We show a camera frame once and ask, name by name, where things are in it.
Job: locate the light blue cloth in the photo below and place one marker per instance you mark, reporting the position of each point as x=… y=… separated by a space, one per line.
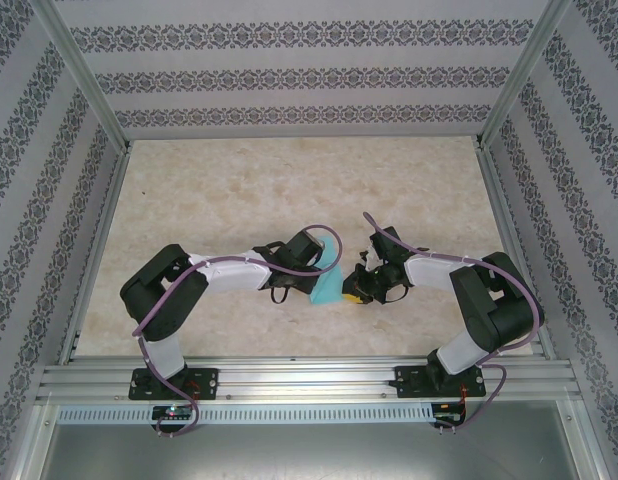
x=326 y=290

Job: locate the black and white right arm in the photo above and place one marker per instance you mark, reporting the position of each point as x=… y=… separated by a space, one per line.
x=499 y=310

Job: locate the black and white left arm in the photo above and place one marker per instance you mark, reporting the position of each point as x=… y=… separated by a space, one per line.
x=154 y=300

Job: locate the grey metal shelf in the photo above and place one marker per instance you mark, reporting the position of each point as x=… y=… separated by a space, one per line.
x=309 y=455

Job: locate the aluminium mounting rail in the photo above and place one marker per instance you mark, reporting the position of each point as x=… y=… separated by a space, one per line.
x=309 y=375

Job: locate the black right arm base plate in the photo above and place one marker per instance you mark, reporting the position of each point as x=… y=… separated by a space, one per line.
x=409 y=382

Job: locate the aluminium side rail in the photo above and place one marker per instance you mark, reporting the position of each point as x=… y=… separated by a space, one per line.
x=504 y=220
x=106 y=220

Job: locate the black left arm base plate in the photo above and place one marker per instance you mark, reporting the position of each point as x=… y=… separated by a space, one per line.
x=206 y=382

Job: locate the aluminium frame post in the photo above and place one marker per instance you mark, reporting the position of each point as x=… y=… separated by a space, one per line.
x=520 y=75
x=86 y=75

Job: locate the aluminium lower frame bar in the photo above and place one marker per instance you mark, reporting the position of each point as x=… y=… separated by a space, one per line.
x=586 y=445
x=34 y=445

